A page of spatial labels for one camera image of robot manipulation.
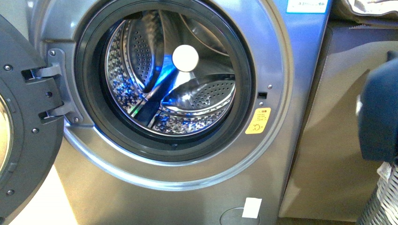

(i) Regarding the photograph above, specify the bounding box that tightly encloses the dark navy knit garment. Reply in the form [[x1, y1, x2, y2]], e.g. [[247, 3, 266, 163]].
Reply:
[[358, 51, 398, 163]]

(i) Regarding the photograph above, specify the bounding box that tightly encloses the grey front-load washing machine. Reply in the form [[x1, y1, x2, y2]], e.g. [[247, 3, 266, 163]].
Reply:
[[26, 0, 331, 225]]

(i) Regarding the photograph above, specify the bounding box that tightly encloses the round washing machine door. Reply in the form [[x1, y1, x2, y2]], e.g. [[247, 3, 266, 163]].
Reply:
[[0, 17, 64, 225]]

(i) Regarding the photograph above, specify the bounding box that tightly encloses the white round drum hub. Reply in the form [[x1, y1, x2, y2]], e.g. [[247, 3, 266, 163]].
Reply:
[[172, 45, 199, 72]]

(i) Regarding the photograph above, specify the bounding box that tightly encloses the orange warning sticker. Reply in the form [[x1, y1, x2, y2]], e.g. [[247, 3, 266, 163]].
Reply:
[[245, 107, 271, 135]]

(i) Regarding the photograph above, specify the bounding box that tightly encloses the round drain filter cover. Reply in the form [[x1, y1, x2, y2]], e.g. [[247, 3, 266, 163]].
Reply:
[[219, 207, 260, 225]]

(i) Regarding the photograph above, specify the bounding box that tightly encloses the blue white energy label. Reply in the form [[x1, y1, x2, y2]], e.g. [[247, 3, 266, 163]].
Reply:
[[286, 0, 328, 14]]

